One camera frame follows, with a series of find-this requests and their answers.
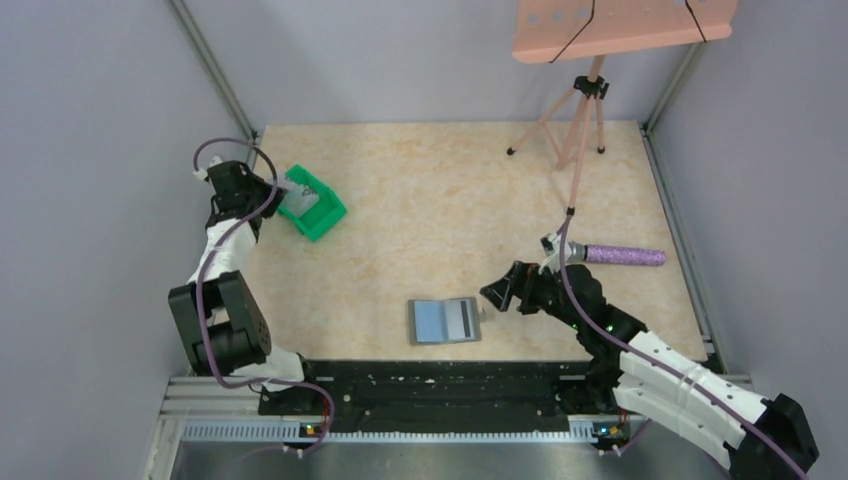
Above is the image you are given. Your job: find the purple glitter microphone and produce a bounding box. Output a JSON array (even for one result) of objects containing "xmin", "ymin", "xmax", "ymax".
[{"xmin": 567, "ymin": 242, "xmax": 666, "ymax": 267}]

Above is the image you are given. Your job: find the pink music stand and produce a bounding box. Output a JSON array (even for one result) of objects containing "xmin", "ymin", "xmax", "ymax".
[{"xmin": 507, "ymin": 0, "xmax": 738, "ymax": 216}]

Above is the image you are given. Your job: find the green plastic bin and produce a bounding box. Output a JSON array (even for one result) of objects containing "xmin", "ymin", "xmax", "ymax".
[{"xmin": 277, "ymin": 164, "xmax": 347, "ymax": 242}]

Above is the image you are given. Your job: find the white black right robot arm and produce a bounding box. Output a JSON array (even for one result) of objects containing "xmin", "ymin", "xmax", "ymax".
[{"xmin": 480, "ymin": 261, "xmax": 820, "ymax": 479}]

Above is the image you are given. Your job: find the silver credit card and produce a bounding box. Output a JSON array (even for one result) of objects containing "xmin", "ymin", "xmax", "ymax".
[{"xmin": 281, "ymin": 194, "xmax": 320, "ymax": 218}]

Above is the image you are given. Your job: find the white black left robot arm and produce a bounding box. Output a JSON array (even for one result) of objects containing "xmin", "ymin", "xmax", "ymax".
[{"xmin": 168, "ymin": 158, "xmax": 306, "ymax": 392}]

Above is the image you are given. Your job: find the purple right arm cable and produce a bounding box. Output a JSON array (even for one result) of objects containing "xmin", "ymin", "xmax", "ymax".
[{"xmin": 557, "ymin": 215, "xmax": 810, "ymax": 480}]

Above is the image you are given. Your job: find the grey card holder wallet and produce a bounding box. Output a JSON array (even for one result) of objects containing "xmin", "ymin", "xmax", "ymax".
[{"xmin": 406, "ymin": 297, "xmax": 482, "ymax": 346}]

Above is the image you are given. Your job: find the card with black stripe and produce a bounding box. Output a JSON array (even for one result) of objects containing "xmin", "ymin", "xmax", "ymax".
[{"xmin": 444, "ymin": 297, "xmax": 479, "ymax": 342}]

